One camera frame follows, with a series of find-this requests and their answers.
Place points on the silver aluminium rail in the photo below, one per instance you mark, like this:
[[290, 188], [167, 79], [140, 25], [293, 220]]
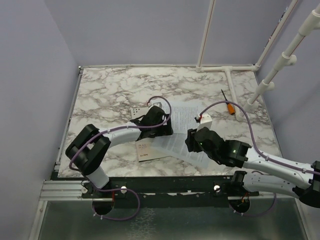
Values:
[[61, 190]]

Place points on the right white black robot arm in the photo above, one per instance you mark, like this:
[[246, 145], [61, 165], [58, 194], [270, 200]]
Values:
[[258, 172]]

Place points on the grey black file folder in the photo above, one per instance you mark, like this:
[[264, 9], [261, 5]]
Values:
[[143, 145]]

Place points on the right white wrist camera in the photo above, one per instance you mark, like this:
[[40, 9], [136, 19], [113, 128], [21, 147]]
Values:
[[204, 121]]

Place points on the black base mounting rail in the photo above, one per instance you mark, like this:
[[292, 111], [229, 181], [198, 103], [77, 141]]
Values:
[[168, 192]]

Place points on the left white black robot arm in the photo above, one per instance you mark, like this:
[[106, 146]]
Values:
[[90, 146]]

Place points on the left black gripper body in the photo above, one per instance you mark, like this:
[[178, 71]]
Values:
[[163, 130]]

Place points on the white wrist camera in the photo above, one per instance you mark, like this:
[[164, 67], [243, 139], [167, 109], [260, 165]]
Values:
[[204, 121], [157, 103]]

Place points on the orange handled screwdriver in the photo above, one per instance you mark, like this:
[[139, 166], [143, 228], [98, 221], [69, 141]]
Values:
[[231, 109]]

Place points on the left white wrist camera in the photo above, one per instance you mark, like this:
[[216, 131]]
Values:
[[157, 103]]

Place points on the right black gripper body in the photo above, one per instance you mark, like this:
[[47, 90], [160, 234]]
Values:
[[194, 145]]

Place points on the white pvc pipe frame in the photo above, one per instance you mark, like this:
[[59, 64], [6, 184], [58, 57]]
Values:
[[286, 58]]

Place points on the printed paper sheet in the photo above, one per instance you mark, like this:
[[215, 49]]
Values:
[[174, 145], [183, 115]]

